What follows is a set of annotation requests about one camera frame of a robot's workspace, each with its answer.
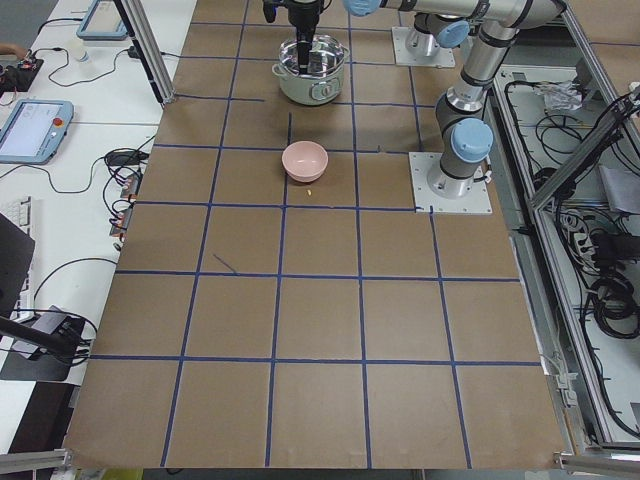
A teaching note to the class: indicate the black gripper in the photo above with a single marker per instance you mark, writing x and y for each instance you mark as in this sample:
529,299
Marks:
305,15

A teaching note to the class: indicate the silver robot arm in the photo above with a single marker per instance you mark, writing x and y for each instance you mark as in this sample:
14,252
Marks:
467,139
304,16

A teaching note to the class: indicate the white electric cooking pot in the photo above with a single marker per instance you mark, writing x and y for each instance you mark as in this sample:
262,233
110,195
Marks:
324,78

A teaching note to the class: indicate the pink bowl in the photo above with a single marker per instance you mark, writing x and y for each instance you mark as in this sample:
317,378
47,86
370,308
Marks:
304,161

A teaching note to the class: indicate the far teach pendant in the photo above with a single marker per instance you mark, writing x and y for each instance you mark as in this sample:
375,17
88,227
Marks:
102,22

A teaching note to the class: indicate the teach pendant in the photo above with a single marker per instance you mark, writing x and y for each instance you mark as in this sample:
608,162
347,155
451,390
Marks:
34,131
102,22

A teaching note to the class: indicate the black power adapter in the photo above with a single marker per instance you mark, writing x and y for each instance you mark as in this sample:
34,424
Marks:
125,157

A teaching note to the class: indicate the white plastic cup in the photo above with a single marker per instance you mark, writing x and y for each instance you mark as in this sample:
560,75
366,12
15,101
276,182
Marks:
78,50

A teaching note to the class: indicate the near teach pendant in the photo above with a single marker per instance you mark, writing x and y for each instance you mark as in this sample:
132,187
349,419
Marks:
34,131

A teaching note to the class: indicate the white keyboard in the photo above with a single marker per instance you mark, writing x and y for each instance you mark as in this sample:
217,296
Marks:
17,249

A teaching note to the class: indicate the aluminium frame post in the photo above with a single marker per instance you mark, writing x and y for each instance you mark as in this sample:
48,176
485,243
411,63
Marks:
140,32

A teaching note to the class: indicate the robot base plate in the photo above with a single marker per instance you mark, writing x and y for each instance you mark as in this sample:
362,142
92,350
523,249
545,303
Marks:
435,192

